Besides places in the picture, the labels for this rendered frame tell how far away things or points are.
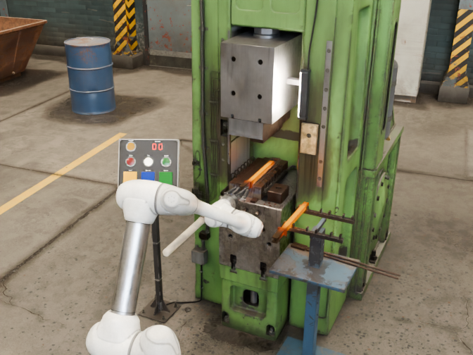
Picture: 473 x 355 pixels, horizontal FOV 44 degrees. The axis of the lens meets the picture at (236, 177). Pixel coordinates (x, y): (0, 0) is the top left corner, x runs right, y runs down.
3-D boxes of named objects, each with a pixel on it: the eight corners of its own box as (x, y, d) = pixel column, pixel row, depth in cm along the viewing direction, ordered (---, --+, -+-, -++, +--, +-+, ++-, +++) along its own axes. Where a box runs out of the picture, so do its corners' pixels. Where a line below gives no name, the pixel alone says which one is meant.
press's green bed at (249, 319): (274, 344, 351) (278, 279, 332) (219, 326, 365) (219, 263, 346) (305, 294, 397) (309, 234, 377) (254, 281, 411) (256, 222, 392)
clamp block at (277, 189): (281, 204, 319) (281, 194, 316) (267, 201, 322) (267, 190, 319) (288, 195, 329) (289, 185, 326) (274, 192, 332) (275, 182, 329)
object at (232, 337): (270, 365, 334) (270, 364, 333) (182, 337, 356) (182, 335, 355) (293, 326, 366) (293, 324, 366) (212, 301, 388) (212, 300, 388)
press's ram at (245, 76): (287, 127, 300) (291, 49, 283) (220, 116, 314) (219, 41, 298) (312, 105, 334) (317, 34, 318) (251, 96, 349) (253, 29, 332)
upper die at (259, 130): (262, 140, 309) (262, 123, 305) (228, 134, 316) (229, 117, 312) (290, 117, 343) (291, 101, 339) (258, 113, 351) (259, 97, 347)
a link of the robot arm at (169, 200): (200, 190, 246) (171, 185, 249) (186, 184, 228) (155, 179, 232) (196, 220, 244) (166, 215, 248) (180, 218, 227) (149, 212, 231)
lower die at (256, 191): (260, 200, 323) (261, 186, 320) (228, 193, 331) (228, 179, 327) (287, 172, 358) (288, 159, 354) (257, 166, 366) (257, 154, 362)
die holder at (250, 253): (278, 279, 331) (281, 209, 313) (218, 263, 346) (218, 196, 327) (310, 234, 377) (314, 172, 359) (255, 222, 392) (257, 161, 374)
